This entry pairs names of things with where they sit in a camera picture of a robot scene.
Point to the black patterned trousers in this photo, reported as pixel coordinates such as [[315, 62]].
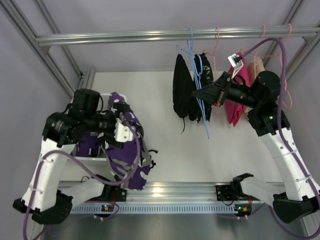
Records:
[[195, 112]]

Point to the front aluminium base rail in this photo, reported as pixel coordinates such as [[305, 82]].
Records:
[[171, 192]]

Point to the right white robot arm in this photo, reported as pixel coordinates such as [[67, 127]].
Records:
[[272, 127]]

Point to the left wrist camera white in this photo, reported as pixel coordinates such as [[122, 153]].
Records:
[[122, 133]]

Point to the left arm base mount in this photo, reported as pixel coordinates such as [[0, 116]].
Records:
[[113, 194]]

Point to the right aluminium frame post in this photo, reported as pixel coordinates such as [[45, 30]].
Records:
[[299, 48]]

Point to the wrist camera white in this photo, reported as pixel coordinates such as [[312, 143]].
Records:
[[122, 133], [236, 63]]

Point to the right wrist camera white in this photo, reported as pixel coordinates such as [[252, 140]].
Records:
[[236, 63]]

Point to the pink trousers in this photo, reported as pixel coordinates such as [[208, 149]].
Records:
[[233, 110]]

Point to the beige trousers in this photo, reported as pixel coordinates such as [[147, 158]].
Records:
[[254, 68]]

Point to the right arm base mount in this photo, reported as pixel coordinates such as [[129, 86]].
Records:
[[226, 192]]

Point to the grey slotted cable duct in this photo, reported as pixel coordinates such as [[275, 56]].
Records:
[[162, 208]]

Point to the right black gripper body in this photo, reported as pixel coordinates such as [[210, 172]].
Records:
[[222, 88]]

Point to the light blue wire hanger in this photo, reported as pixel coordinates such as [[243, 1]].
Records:
[[204, 107]]

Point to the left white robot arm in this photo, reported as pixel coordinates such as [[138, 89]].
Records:
[[43, 202]]

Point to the purple camouflage trousers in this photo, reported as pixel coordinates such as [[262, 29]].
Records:
[[126, 164]]

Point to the aluminium hanging rail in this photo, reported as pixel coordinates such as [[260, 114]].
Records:
[[171, 35]]

